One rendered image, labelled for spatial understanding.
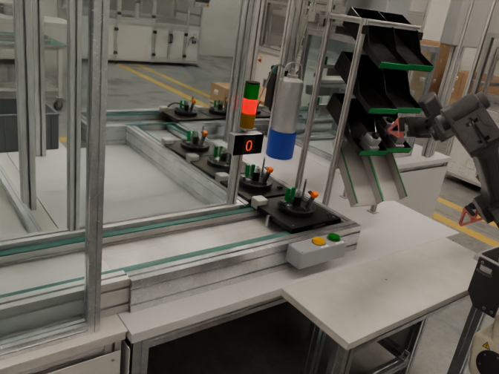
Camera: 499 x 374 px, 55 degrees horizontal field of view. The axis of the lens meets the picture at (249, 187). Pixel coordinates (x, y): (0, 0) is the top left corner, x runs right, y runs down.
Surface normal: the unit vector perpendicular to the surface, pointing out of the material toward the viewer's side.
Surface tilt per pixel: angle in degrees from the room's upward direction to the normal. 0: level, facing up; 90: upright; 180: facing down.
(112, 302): 90
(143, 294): 90
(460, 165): 90
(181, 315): 0
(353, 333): 0
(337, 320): 0
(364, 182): 45
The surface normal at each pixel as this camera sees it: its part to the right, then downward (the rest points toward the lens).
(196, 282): 0.59, 0.37
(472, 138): -0.37, -0.11
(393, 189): 0.40, -0.38
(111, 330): 0.14, -0.92
